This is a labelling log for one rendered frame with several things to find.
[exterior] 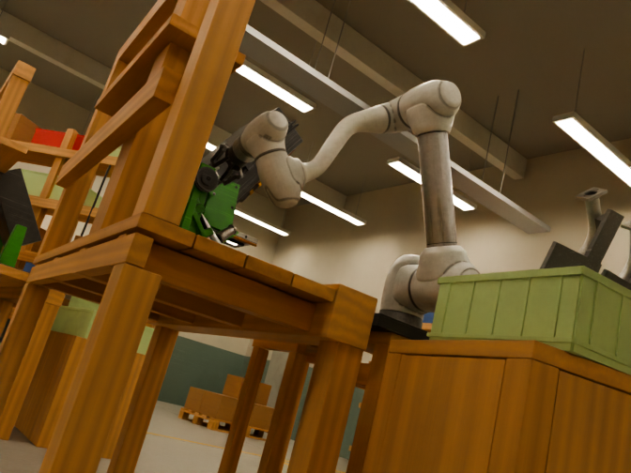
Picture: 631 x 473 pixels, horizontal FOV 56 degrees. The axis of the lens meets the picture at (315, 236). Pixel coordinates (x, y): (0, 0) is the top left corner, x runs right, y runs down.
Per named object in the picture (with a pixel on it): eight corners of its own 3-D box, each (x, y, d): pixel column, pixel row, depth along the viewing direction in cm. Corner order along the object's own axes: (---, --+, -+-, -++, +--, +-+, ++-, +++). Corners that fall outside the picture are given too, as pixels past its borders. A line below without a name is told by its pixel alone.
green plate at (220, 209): (219, 241, 216) (229, 193, 226) (230, 234, 210) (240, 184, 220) (191, 229, 211) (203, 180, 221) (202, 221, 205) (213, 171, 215)
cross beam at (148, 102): (66, 189, 256) (73, 170, 259) (171, 105, 148) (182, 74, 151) (54, 184, 254) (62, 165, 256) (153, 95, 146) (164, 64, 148)
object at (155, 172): (56, 263, 260) (130, 74, 286) (179, 226, 136) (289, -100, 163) (36, 256, 256) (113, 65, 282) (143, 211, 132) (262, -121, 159)
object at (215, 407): (243, 431, 890) (256, 382, 910) (278, 443, 833) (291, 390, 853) (177, 418, 813) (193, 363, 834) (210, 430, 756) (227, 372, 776)
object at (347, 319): (173, 330, 286) (183, 301, 291) (366, 351, 162) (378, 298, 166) (146, 322, 280) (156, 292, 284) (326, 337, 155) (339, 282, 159)
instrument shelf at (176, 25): (149, 134, 258) (153, 127, 259) (242, 66, 184) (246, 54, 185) (94, 108, 246) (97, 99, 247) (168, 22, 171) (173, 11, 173)
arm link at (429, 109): (445, 311, 205) (495, 310, 186) (409, 314, 197) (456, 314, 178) (426, 94, 212) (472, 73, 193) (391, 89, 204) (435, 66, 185)
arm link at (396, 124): (367, 105, 213) (391, 93, 202) (405, 101, 223) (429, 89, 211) (376, 141, 213) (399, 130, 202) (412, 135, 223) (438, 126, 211)
